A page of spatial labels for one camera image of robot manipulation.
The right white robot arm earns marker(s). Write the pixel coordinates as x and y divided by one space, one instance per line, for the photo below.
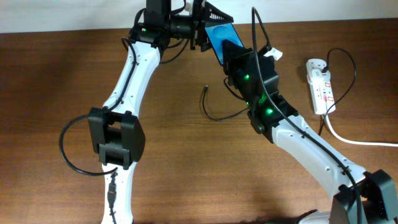
357 195

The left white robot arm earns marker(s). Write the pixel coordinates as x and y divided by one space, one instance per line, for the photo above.
116 133

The white USB charger plug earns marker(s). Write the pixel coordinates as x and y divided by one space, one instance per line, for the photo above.
317 76

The white power strip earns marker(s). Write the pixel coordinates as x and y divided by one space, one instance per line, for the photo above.
321 92

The blue Galaxy smartphone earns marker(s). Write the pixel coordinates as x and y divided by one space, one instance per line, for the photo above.
217 34

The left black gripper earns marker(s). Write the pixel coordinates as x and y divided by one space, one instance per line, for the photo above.
199 22

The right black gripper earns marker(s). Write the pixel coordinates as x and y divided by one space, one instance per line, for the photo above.
234 56

